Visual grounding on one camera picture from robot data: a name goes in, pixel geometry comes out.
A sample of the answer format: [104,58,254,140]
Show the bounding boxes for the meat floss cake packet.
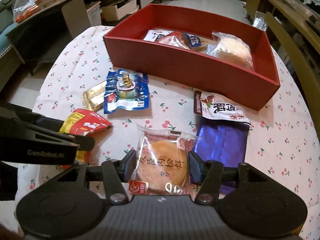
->
[129,126,199,195]

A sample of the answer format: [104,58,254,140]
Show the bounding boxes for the red yellow Trolli packet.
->
[59,108,112,165]

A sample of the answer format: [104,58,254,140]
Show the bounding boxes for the white brown duck snack packet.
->
[194,90,251,126]

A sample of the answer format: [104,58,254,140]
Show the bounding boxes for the white small bread snack packet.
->
[143,29,172,42]

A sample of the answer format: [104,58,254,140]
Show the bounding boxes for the purple foil packet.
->
[194,116,251,196]

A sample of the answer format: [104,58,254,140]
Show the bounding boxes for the gold foil packet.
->
[82,81,106,112]

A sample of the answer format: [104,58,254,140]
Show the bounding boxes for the blue snack packet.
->
[103,69,150,114]

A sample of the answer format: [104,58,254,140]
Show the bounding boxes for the grey coffee table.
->
[4,0,163,63]

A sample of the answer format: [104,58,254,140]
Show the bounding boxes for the clear wrapped bun packet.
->
[206,31,254,70]

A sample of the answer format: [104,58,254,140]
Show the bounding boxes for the small blue white packet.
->
[182,33,202,51]

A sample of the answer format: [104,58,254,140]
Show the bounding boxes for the red cardboard tray box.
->
[104,4,280,111]

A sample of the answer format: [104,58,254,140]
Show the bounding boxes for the red triangular snack packet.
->
[157,31,190,50]

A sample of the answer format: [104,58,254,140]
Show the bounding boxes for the white storage bin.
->
[100,0,139,22]

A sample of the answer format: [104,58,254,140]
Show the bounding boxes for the silver foil bag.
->
[252,11,267,31]

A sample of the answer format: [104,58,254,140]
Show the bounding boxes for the long wooden tv cabinet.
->
[245,0,319,134]

